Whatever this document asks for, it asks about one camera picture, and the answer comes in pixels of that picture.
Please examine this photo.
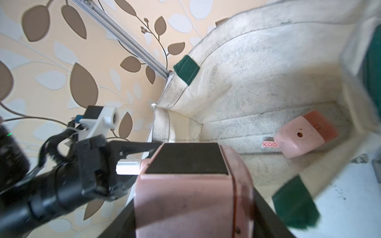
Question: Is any cream floral tote bag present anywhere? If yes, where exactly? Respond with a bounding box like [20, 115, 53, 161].
[152, 1, 381, 230]

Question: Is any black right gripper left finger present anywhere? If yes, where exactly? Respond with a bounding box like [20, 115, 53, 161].
[98, 199, 137, 238]

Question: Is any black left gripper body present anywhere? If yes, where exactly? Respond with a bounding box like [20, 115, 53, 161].
[56, 135, 160, 208]

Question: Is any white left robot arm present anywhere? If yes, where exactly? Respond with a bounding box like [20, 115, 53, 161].
[1, 121, 159, 238]

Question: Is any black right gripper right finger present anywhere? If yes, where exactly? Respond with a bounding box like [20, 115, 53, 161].
[253, 188, 295, 238]

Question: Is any pink pencil sharpener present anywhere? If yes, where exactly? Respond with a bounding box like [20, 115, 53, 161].
[262, 111, 339, 159]
[116, 143, 254, 238]

